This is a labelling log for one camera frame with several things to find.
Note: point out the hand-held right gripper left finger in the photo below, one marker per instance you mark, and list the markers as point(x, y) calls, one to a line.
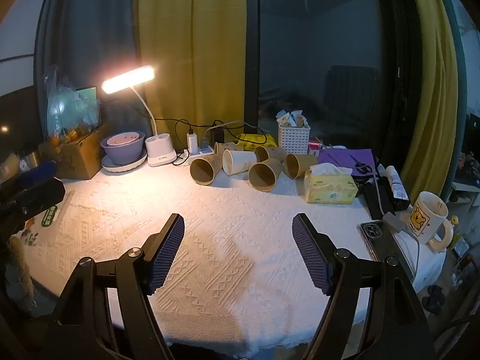
point(168, 251)

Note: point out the white charger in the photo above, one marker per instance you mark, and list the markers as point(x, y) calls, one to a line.
point(192, 142)

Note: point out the bunch of sachets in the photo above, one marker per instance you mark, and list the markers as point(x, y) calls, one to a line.
point(291, 118)

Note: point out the green sticker label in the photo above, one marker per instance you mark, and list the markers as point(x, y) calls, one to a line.
point(50, 215)

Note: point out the white desk lamp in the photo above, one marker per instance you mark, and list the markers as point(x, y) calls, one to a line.
point(159, 153)

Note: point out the black window post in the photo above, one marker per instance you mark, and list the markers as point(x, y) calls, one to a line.
point(252, 45)

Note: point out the cardboard box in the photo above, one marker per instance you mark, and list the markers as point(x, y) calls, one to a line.
point(80, 157)

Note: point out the yellow packet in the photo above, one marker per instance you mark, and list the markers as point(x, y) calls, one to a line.
point(257, 139)

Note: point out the white plate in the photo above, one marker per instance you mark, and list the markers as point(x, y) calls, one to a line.
point(135, 162)

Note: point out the black scissors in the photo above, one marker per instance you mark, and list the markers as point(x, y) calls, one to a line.
point(362, 167)

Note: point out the pink small box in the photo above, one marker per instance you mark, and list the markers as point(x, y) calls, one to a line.
point(313, 147)

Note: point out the white paper cup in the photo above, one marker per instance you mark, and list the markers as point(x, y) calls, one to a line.
point(238, 161)

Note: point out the pink bowl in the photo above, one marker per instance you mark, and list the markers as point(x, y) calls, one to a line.
point(122, 140)

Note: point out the grey power adapter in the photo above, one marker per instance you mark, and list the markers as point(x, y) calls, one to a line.
point(393, 221)

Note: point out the white tube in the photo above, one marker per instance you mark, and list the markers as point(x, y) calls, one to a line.
point(395, 182)

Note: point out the white textured tablecloth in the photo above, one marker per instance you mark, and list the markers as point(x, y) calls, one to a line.
point(225, 225)

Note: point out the green box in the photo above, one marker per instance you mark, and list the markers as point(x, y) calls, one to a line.
point(87, 93)

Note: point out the yellow curtain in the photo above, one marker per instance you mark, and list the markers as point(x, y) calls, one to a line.
point(431, 82)
point(191, 45)

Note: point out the yellow tissue pack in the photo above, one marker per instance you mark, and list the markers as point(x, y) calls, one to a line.
point(330, 187)

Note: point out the black box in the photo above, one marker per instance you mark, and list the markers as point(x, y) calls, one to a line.
point(377, 198)

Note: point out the black slippers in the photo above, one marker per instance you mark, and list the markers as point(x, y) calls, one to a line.
point(434, 298)

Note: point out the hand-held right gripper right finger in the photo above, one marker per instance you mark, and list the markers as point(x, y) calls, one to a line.
point(309, 251)

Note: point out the purple bowl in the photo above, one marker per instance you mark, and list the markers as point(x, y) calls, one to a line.
point(123, 153)

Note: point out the clear plastic bag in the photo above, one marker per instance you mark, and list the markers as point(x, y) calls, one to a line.
point(69, 108)

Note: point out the black charger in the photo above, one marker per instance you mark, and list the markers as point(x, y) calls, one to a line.
point(216, 135)

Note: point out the white power strip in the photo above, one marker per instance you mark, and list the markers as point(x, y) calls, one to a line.
point(200, 153)

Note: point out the smartphone in clear case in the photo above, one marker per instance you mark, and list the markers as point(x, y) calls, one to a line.
point(386, 247)

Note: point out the white bear print mug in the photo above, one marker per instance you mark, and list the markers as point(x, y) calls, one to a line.
point(427, 217)

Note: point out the white slotted basket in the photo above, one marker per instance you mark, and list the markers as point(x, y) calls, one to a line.
point(293, 138)

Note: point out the yellow rubber duck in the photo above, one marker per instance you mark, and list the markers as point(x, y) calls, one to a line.
point(454, 220)

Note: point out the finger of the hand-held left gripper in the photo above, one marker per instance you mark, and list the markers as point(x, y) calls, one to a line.
point(35, 197)
point(37, 172)

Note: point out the brown paper cup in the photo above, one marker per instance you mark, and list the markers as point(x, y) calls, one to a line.
point(264, 174)
point(204, 170)
point(298, 165)
point(221, 146)
point(272, 152)

